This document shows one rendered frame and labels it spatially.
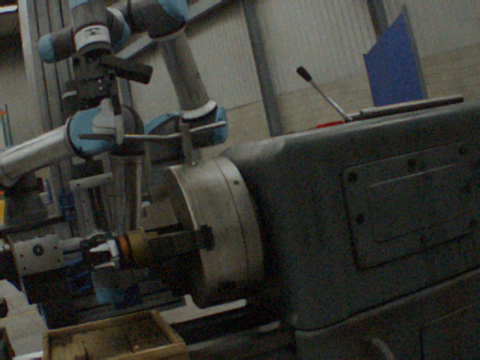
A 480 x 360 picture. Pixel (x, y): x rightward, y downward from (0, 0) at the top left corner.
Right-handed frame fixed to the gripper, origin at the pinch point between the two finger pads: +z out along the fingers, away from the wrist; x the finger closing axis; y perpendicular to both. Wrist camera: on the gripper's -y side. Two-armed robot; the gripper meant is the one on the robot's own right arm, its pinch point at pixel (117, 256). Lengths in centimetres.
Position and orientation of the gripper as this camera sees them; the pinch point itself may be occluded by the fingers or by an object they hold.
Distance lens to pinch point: 131.1
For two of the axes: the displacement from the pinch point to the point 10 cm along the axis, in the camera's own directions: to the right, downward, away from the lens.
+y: -9.4, 2.0, -2.9
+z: 2.9, -0.1, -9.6
